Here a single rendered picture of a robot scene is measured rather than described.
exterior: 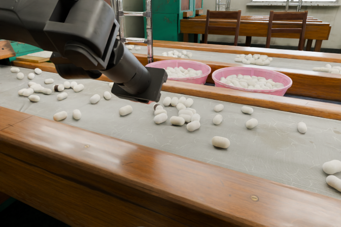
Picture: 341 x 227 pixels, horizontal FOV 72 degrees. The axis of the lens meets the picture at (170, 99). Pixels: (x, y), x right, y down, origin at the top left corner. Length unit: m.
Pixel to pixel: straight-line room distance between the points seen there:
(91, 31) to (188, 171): 0.25
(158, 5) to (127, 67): 3.17
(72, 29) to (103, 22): 0.04
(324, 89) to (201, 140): 0.63
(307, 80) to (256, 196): 0.70
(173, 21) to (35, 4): 3.14
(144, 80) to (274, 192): 0.27
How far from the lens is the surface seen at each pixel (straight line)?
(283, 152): 0.53
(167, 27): 3.49
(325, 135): 0.63
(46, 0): 0.36
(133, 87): 0.42
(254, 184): 0.39
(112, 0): 0.89
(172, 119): 0.56
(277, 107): 0.70
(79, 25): 0.31
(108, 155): 0.44
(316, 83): 1.02
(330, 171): 0.50
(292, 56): 1.35
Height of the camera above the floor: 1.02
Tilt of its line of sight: 23 degrees down
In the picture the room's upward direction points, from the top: straight up
